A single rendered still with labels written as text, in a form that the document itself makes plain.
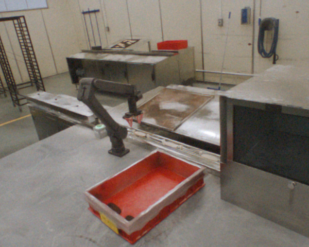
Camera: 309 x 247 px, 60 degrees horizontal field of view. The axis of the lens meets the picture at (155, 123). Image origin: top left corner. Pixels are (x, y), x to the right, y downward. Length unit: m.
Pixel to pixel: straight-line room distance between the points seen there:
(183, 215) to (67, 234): 0.48
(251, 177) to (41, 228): 0.89
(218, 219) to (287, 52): 4.22
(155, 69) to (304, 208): 3.72
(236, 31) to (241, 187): 4.49
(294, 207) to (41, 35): 8.57
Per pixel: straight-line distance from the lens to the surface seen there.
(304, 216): 1.11
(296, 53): 5.08
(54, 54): 9.23
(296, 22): 5.03
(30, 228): 1.35
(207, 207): 1.23
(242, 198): 1.20
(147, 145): 1.67
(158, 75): 4.54
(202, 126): 1.73
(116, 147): 1.66
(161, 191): 1.32
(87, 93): 1.40
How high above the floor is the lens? 1.62
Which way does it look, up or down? 23 degrees down
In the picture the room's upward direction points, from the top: 7 degrees counter-clockwise
